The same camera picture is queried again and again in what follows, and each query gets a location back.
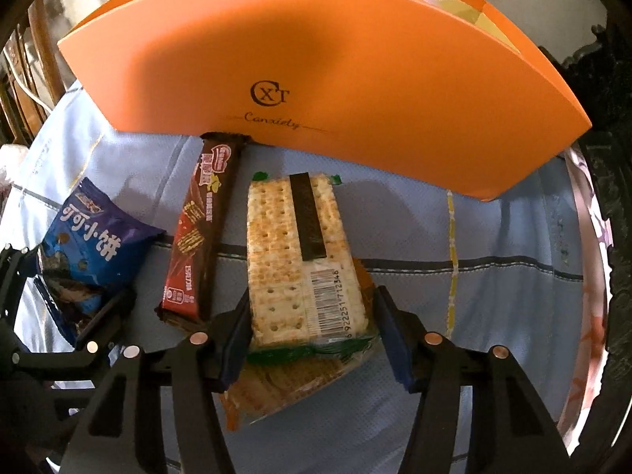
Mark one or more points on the cracker biscuit packet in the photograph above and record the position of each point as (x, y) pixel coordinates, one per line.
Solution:
(281, 384)

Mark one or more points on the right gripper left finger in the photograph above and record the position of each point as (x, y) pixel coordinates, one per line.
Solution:
(205, 364)

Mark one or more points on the orange cardboard box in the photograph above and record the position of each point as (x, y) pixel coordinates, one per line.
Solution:
(449, 92)

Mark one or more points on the pink patterned mat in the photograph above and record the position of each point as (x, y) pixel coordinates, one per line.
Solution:
(596, 236)

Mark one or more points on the carved brown wooden chair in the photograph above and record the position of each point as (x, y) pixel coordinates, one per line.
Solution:
(31, 79)

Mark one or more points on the brown chocolate wafer bar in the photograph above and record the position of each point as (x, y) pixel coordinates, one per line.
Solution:
(187, 296)

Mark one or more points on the soda cracker packet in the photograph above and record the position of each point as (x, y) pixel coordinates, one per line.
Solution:
(296, 218)

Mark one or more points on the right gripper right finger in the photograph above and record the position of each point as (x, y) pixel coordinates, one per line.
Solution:
(430, 365)

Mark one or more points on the blue checked tablecloth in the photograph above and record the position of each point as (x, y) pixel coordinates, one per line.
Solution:
(506, 272)

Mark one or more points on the blue cookie packet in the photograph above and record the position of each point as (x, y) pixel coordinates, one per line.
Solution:
(91, 250)

